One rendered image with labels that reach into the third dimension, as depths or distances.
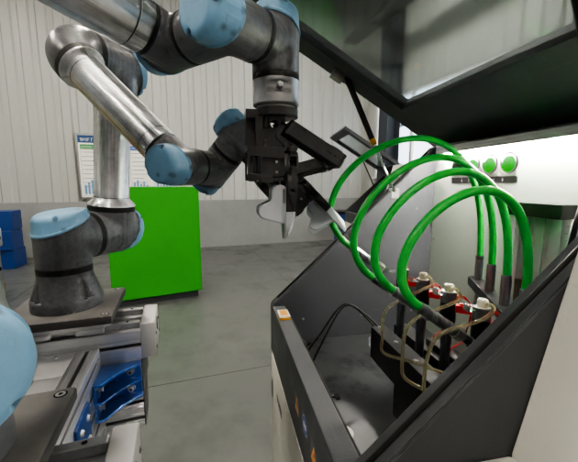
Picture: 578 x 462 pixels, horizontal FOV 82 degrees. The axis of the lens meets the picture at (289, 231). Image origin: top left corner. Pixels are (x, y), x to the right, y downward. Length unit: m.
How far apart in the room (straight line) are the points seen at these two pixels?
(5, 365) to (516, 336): 0.51
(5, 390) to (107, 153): 0.72
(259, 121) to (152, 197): 3.37
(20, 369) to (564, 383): 0.54
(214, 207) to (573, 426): 6.89
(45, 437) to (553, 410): 0.60
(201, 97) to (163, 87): 0.71
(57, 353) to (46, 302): 0.12
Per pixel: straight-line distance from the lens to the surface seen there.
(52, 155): 7.42
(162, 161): 0.65
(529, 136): 0.90
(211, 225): 7.18
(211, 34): 0.48
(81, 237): 0.90
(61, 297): 0.91
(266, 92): 0.55
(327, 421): 0.62
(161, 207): 3.89
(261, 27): 0.52
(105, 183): 0.97
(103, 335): 0.93
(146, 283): 4.01
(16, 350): 0.31
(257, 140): 0.54
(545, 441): 0.56
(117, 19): 0.55
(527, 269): 0.65
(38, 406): 0.59
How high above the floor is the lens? 1.33
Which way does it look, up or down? 8 degrees down
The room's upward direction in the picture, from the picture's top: straight up
